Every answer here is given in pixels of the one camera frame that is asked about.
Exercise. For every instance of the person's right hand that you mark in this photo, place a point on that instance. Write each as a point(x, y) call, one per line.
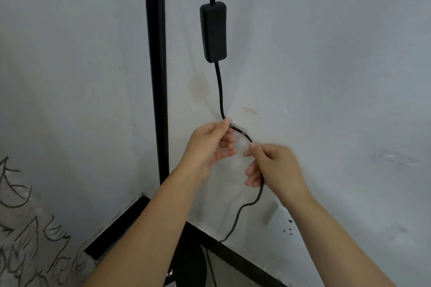
point(281, 169)

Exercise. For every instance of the person's left hand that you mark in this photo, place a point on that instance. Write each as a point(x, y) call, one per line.
point(202, 149)

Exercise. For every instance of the person's left little finger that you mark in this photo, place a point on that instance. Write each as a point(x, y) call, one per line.
point(226, 155)

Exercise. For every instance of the person's left thumb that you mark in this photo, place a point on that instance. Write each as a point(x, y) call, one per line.
point(215, 127)

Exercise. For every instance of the person's left middle finger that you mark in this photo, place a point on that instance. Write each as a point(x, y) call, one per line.
point(228, 132)

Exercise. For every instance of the person's right thumb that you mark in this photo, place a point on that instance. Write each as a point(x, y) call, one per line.
point(257, 154)

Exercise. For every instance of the person's right forearm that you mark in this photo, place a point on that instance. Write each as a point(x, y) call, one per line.
point(340, 246)

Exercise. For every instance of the person's left forearm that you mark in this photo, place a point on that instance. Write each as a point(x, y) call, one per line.
point(148, 229)

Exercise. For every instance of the black floor lamp pole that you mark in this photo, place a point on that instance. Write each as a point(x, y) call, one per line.
point(157, 71)

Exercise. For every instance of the black baseboard strip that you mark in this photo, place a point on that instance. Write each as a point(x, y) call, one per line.
point(116, 228)
point(235, 256)

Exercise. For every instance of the black round lamp base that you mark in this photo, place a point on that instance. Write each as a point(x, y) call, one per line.
point(188, 268)

